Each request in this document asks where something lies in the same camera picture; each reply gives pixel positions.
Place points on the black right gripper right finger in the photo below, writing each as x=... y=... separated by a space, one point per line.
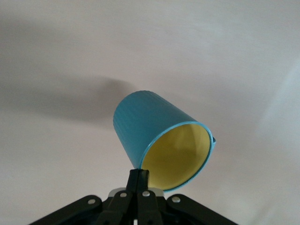
x=144 y=180

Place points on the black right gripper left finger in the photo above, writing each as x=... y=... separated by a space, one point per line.
x=134 y=180

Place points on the teal cup yellow inside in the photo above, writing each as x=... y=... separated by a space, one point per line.
x=140 y=122

